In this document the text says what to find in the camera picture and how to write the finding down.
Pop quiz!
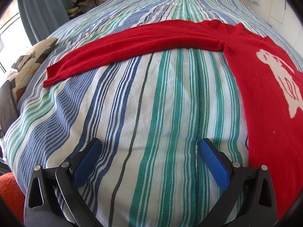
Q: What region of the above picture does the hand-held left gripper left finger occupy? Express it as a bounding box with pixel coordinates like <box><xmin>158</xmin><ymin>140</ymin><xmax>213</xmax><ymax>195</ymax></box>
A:
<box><xmin>24</xmin><ymin>138</ymin><xmax>103</xmax><ymax>227</ymax></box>

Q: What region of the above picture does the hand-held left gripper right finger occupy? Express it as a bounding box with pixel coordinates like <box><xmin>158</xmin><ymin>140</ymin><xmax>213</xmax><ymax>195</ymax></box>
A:
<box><xmin>199</xmin><ymin>138</ymin><xmax>277</xmax><ymax>227</ymax></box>

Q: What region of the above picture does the red sweater with white print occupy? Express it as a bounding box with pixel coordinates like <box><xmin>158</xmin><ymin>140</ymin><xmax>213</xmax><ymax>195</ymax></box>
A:
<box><xmin>43</xmin><ymin>19</ymin><xmax>303</xmax><ymax>223</ymax></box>

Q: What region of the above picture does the orange fuzzy cushion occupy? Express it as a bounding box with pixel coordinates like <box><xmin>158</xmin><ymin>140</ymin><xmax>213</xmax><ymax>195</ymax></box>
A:
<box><xmin>0</xmin><ymin>172</ymin><xmax>27</xmax><ymax>219</ymax></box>

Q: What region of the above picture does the striped bed blanket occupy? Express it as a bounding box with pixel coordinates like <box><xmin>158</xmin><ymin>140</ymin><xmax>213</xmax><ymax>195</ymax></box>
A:
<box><xmin>2</xmin><ymin>0</ymin><xmax>303</xmax><ymax>227</ymax></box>

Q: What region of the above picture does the geometric patterned pillow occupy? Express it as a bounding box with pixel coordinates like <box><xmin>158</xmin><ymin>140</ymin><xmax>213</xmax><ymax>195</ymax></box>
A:
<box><xmin>5</xmin><ymin>37</ymin><xmax>59</xmax><ymax>95</ymax></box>

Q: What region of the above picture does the window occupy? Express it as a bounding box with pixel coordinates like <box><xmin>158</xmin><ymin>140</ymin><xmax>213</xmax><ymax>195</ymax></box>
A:
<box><xmin>0</xmin><ymin>11</ymin><xmax>32</xmax><ymax>74</ymax></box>

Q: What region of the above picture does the grey-blue curtain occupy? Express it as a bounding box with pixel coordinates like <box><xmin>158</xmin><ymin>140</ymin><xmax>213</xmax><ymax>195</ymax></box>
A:
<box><xmin>18</xmin><ymin>0</ymin><xmax>70</xmax><ymax>46</ymax></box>

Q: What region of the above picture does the white cabinet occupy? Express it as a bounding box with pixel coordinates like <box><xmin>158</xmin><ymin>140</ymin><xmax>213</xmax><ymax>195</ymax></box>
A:
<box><xmin>269</xmin><ymin>0</ymin><xmax>303</xmax><ymax>52</ymax></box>

